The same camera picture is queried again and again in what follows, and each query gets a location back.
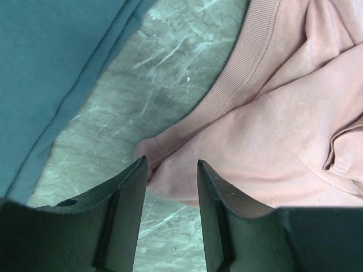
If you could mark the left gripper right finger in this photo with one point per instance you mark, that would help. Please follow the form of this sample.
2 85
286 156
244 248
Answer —
233 242

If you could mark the pink t shirt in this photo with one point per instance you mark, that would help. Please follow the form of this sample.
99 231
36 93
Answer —
283 122

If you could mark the folded blue t shirt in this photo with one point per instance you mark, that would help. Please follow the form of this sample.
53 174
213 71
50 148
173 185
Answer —
52 53

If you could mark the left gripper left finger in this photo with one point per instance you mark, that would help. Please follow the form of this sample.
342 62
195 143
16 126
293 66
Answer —
96 230

